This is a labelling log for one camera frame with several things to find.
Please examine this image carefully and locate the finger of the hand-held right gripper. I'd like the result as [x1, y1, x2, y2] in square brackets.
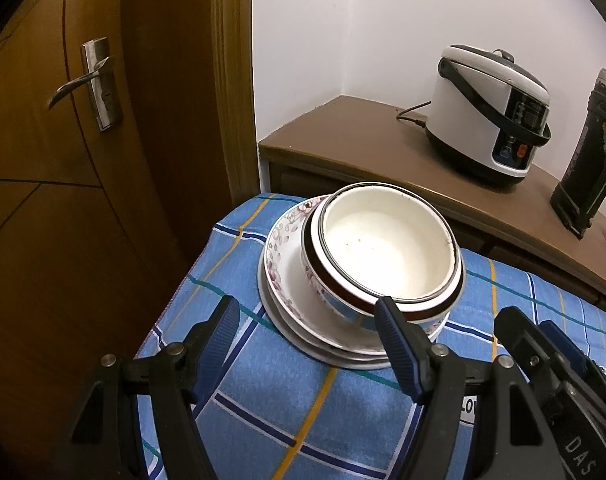
[539, 320, 606, 425]
[494, 305, 574, 403]

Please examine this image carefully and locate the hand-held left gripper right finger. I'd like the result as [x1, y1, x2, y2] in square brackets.
[374, 296, 566, 480]

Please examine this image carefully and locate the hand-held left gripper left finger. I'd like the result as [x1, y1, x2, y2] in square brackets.
[65, 295, 240, 480]

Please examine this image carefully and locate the grey round plate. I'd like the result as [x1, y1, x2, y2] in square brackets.
[258, 200, 451, 371]

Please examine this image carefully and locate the red and pink bowl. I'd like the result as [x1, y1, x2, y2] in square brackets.
[302, 195, 462, 322]

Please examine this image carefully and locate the white plate with red flowers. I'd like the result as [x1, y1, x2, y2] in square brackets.
[259, 195, 451, 364]

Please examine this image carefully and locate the stainless steel bowl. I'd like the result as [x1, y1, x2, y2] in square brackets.
[300, 230, 456, 334]

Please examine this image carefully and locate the white bowl with purple floral rim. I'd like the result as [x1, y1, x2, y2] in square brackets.
[264, 197, 451, 356]

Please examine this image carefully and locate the white enamel bowl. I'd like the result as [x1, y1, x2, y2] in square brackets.
[318, 182, 460, 307]

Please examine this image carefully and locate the blue checked cloth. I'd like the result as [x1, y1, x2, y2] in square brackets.
[133, 192, 606, 480]

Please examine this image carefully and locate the wooden door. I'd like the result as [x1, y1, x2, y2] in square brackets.
[0, 0, 218, 480]

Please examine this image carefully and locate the black thermos flask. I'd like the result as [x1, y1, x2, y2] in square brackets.
[550, 68, 606, 240]

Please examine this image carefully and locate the brown wooden cabinet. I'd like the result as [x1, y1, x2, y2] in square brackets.
[258, 95, 606, 311]

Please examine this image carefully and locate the white and black rice cooker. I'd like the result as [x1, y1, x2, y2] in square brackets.
[424, 45, 552, 191]

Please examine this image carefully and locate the black rice cooker cable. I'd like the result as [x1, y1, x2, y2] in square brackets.
[396, 101, 431, 128]

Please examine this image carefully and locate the wooden door frame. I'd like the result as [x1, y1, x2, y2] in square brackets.
[210, 0, 262, 206]

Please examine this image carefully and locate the metal door handle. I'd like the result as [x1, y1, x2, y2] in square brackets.
[47, 36, 124, 132]

